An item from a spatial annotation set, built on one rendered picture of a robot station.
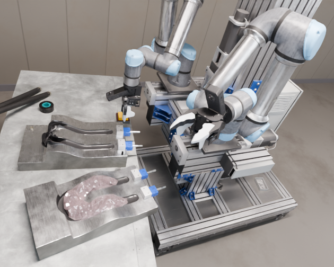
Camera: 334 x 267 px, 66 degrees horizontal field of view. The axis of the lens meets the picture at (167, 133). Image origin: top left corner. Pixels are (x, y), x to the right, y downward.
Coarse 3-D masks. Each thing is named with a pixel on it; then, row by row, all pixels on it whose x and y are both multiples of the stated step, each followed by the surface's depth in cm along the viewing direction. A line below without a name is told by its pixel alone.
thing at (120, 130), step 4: (116, 128) 140; (120, 128) 140; (124, 128) 143; (128, 128) 143; (116, 132) 140; (120, 132) 139; (124, 132) 140; (128, 132) 141; (132, 132) 144; (136, 132) 144
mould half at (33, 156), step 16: (80, 128) 137; (96, 128) 141; (112, 128) 143; (32, 144) 127; (48, 144) 120; (32, 160) 120; (48, 160) 121; (64, 160) 123; (80, 160) 125; (96, 160) 128; (112, 160) 130
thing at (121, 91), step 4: (120, 88) 123; (124, 88) 122; (108, 92) 124; (112, 92) 123; (116, 92) 122; (120, 92) 121; (124, 92) 122; (128, 92) 122; (108, 96) 122; (112, 96) 122; (116, 96) 122; (120, 96) 123; (108, 100) 123
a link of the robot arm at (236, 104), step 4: (228, 96) 81; (232, 96) 80; (224, 100) 78; (228, 100) 78; (232, 100) 78; (236, 100) 79; (232, 104) 77; (236, 104) 78; (240, 104) 79; (236, 108) 78; (240, 108) 79; (236, 112) 78; (240, 112) 80; (236, 116) 79; (232, 120) 79
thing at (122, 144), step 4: (120, 140) 134; (124, 140) 134; (120, 144) 132; (124, 144) 132; (128, 144) 135; (132, 144) 135; (120, 148) 132; (124, 148) 133; (128, 148) 134; (132, 148) 134
